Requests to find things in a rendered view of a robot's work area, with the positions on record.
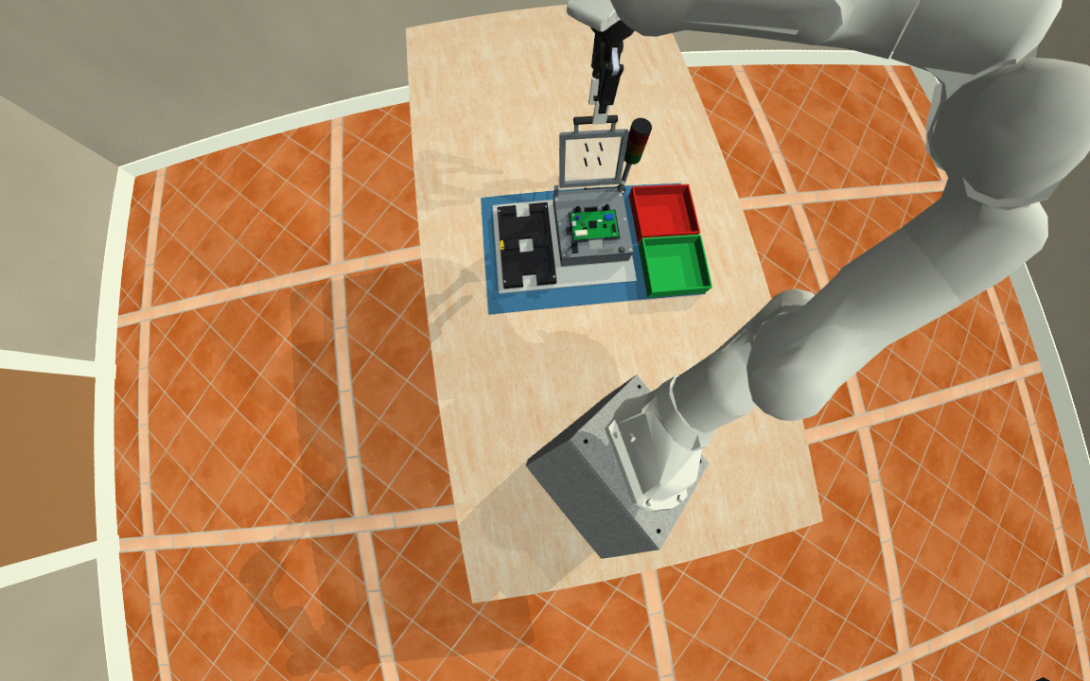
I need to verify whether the green circuit board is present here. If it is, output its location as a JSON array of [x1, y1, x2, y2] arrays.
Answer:
[[571, 210, 619, 240]]

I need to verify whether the green open-top bin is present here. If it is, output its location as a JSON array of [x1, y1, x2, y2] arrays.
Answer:
[[639, 235, 712, 297]]

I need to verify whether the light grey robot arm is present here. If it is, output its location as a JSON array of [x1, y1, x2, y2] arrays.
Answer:
[[567, 0, 1090, 512]]

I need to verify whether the red open bin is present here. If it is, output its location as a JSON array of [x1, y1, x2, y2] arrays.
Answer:
[[628, 184, 700, 243]]

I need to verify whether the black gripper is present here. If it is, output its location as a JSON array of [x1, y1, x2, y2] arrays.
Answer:
[[589, 20, 634, 125]]

